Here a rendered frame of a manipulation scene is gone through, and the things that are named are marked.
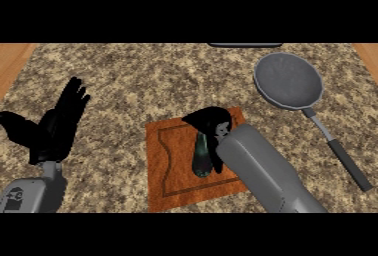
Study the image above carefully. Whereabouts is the dark green eggplant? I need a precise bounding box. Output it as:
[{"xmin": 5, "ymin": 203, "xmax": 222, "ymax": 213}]
[{"xmin": 191, "ymin": 131, "xmax": 214, "ymax": 178}]

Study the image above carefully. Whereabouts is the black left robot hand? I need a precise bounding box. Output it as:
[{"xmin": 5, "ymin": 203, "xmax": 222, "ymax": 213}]
[{"xmin": 0, "ymin": 76, "xmax": 92, "ymax": 166}]

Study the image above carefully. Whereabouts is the grey frying pan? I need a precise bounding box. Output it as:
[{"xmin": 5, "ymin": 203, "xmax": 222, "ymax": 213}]
[{"xmin": 253, "ymin": 51, "xmax": 375, "ymax": 193}]

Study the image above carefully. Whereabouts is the brown wooden cutting board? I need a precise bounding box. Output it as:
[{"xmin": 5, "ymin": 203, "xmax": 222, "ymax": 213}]
[{"xmin": 145, "ymin": 106, "xmax": 251, "ymax": 213}]

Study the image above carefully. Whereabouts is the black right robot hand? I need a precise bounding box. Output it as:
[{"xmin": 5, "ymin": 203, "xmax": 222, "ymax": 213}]
[{"xmin": 180, "ymin": 106, "xmax": 233, "ymax": 174}]

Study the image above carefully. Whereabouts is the dark grey flat appliance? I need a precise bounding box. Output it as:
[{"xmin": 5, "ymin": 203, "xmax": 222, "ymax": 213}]
[{"xmin": 207, "ymin": 42, "xmax": 285, "ymax": 48}]

